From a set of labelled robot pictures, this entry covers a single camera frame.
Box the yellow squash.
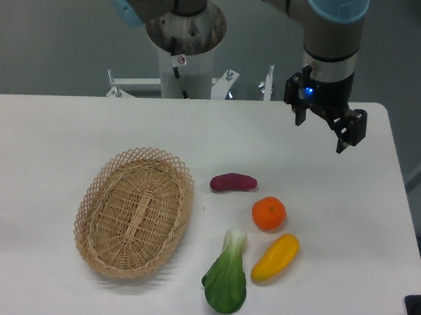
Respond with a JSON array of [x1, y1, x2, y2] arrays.
[[250, 234, 300, 283]]

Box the white metal base frame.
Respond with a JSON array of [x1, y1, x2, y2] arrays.
[[105, 64, 275, 102]]

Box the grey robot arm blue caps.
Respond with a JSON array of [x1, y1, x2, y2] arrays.
[[111, 0, 369, 152]]

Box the green bok choy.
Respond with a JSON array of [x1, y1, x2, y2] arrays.
[[201, 228, 247, 315]]

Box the purple sweet potato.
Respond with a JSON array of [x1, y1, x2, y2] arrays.
[[209, 173, 258, 193]]

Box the orange tangerine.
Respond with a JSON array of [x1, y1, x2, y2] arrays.
[[252, 196, 287, 231]]

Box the black cable on pedestal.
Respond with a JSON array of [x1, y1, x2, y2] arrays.
[[165, 36, 195, 100]]

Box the woven wicker basket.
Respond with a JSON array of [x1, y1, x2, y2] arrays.
[[74, 147, 195, 280]]

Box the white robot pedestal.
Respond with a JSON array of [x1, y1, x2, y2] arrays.
[[140, 0, 230, 103]]

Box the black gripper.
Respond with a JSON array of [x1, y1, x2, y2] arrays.
[[284, 65, 368, 153]]

